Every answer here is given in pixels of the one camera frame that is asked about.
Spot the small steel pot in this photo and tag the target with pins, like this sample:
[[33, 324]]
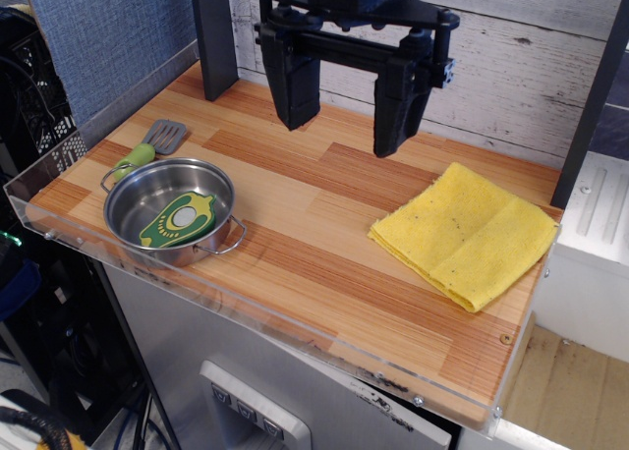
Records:
[[135, 195]]

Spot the green toy pepper slice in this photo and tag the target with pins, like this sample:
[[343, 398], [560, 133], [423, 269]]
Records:
[[184, 219]]

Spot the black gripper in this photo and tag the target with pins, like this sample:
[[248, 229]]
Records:
[[402, 87]]

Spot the dark left frame post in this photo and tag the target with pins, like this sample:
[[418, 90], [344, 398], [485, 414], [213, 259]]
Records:
[[216, 46]]

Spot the green handled grey spatula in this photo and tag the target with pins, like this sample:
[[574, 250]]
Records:
[[162, 138]]

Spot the clear acrylic table guard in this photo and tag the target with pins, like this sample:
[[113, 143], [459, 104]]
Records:
[[303, 272]]

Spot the white toy sink unit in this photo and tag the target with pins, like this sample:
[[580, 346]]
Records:
[[583, 294]]

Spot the dark right frame post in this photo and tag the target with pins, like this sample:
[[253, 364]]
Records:
[[609, 63]]

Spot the yellow folded cloth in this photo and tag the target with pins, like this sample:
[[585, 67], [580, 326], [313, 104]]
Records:
[[466, 236]]

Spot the black crate with cables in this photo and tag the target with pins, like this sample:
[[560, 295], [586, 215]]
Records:
[[35, 112]]

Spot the dark frame post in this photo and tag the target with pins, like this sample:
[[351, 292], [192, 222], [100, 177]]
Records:
[[609, 63], [216, 46]]

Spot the grey toy fridge cabinet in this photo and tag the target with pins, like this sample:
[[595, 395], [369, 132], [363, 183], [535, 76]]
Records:
[[213, 377]]

